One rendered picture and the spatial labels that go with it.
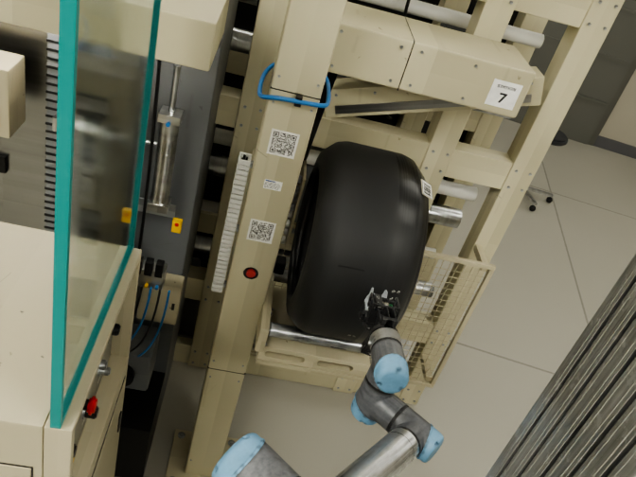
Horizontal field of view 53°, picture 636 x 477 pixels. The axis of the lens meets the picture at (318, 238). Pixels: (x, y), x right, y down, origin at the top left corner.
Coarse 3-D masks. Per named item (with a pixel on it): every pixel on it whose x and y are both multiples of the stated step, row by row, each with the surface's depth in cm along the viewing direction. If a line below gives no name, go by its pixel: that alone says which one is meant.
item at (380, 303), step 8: (376, 296) 158; (368, 304) 159; (376, 304) 154; (384, 304) 158; (392, 304) 158; (368, 312) 157; (376, 312) 155; (384, 312) 155; (392, 312) 154; (368, 320) 156; (376, 320) 156; (384, 320) 149; (392, 320) 150; (368, 328) 158; (376, 328) 150
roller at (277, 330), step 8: (272, 328) 198; (280, 328) 198; (288, 328) 199; (296, 328) 200; (272, 336) 199; (280, 336) 198; (288, 336) 198; (296, 336) 199; (304, 336) 199; (312, 336) 199; (320, 336) 200; (320, 344) 201; (328, 344) 201; (336, 344) 201; (344, 344) 201; (352, 344) 201; (360, 344) 202; (360, 352) 203
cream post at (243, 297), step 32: (320, 0) 148; (288, 32) 152; (320, 32) 152; (288, 64) 157; (320, 64) 157; (288, 96) 161; (320, 96) 161; (288, 128) 166; (256, 160) 172; (288, 160) 172; (256, 192) 178; (288, 192) 178; (256, 256) 190; (224, 288) 209; (256, 288) 197; (224, 320) 205; (256, 320) 205; (224, 352) 213; (224, 384) 222; (224, 416) 232; (192, 448) 242
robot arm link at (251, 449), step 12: (240, 444) 116; (252, 444) 116; (264, 444) 118; (228, 456) 114; (240, 456) 114; (252, 456) 114; (264, 456) 115; (276, 456) 116; (216, 468) 116; (228, 468) 113; (240, 468) 112; (252, 468) 112; (264, 468) 113; (276, 468) 113; (288, 468) 115
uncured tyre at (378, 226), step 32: (320, 160) 190; (352, 160) 177; (384, 160) 181; (320, 192) 176; (352, 192) 170; (384, 192) 172; (416, 192) 175; (320, 224) 170; (352, 224) 167; (384, 224) 169; (416, 224) 171; (320, 256) 169; (352, 256) 168; (384, 256) 169; (416, 256) 172; (288, 288) 205; (320, 288) 171; (352, 288) 170; (384, 288) 171; (320, 320) 178; (352, 320) 177
